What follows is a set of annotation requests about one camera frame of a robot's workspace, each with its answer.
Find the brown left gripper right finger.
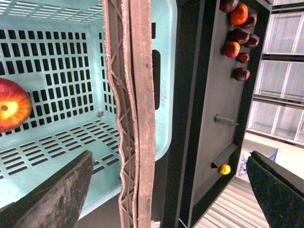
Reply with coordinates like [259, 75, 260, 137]
[129, 0, 156, 228]

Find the brown left gripper left finger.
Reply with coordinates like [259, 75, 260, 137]
[103, 0, 138, 228]

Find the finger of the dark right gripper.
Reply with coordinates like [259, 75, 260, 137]
[0, 151, 95, 228]
[247, 159, 304, 228]

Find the light blue plastic basket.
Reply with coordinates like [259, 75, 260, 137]
[0, 0, 177, 217]

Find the large red yellow apple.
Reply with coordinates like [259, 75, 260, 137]
[0, 78, 32, 133]

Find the red apple on shelf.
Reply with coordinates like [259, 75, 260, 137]
[224, 42, 240, 58]

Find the yellow lemon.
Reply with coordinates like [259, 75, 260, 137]
[219, 164, 231, 175]

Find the glass door refrigerator row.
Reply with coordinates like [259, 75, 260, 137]
[247, 0, 304, 147]

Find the dark plum front left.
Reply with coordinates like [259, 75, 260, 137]
[219, 0, 239, 13]

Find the orange red tomato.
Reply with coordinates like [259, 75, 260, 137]
[230, 3, 248, 25]

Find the dark plum middle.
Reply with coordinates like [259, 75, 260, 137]
[228, 28, 250, 45]

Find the black rear produce tray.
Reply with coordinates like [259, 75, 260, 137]
[177, 0, 263, 228]

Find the black produce tray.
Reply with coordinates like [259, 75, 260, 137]
[152, 0, 205, 228]
[177, 0, 263, 228]

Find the small dark red plum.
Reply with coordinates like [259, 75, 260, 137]
[237, 52, 250, 63]

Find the dark plum back left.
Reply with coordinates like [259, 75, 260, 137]
[240, 12, 257, 29]

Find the black front produce tray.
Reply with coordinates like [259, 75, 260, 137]
[152, 0, 205, 228]

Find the dark plum right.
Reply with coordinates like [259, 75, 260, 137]
[233, 67, 250, 81]

